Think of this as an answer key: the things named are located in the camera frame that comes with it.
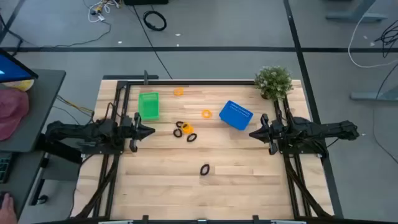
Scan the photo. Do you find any black cable bundle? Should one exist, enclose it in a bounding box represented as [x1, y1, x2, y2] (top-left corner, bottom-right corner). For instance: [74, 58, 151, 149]
[374, 19, 398, 58]

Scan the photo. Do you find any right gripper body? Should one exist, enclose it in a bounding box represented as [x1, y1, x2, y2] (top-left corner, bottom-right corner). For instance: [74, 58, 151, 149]
[261, 113, 285, 156]

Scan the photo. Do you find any red cap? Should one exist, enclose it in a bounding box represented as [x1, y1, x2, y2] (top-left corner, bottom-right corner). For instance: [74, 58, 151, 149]
[0, 88, 30, 141]

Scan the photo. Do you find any long black floor cable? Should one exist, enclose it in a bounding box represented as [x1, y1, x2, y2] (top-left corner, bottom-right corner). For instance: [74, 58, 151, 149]
[372, 63, 398, 164]
[132, 4, 174, 80]

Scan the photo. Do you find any black computer monitor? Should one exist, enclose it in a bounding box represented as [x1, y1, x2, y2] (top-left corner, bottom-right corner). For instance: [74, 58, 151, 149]
[0, 48, 39, 84]

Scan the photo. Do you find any white floor cable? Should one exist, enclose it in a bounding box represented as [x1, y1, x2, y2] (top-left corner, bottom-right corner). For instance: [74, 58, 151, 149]
[348, 14, 398, 68]

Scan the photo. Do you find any dark low desk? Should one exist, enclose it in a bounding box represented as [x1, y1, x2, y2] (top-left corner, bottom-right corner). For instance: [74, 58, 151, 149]
[0, 151, 50, 224]

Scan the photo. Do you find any grey desk foot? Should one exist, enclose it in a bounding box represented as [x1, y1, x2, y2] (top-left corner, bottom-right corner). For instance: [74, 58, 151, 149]
[325, 0, 388, 22]
[350, 83, 398, 102]

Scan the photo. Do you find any black keyboard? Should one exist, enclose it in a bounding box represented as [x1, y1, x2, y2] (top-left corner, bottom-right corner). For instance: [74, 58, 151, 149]
[0, 152, 13, 184]

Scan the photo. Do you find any person's hand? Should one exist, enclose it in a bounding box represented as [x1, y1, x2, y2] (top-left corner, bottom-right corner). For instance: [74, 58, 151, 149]
[0, 192, 17, 224]

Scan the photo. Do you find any green plastic basket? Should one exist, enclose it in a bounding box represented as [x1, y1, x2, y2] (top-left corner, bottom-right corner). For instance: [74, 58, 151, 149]
[137, 91, 160, 121]

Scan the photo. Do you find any black side desk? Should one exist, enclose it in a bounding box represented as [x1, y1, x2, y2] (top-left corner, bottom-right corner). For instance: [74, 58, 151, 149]
[0, 68, 67, 153]

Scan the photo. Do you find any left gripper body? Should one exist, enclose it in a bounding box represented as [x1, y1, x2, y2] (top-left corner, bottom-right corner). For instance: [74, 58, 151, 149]
[120, 112, 144, 153]

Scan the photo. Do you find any white yellow tub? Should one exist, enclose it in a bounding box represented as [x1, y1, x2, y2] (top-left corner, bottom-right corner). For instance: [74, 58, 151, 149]
[2, 79, 34, 91]

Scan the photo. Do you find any white cable bundle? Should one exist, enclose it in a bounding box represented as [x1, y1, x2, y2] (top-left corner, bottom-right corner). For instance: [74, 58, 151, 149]
[88, 0, 121, 24]

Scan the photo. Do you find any coiled black cable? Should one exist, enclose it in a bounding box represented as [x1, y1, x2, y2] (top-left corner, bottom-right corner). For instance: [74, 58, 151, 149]
[142, 10, 167, 32]

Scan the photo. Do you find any yellow black wire bundle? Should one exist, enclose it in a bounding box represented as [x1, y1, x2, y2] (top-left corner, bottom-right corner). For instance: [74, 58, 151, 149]
[52, 94, 95, 125]

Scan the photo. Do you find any potted green plant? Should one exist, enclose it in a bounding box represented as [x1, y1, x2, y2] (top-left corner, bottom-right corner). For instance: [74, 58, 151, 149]
[254, 65, 294, 101]

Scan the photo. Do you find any blue plastic basket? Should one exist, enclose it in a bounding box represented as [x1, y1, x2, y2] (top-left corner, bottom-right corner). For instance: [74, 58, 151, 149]
[218, 100, 254, 131]

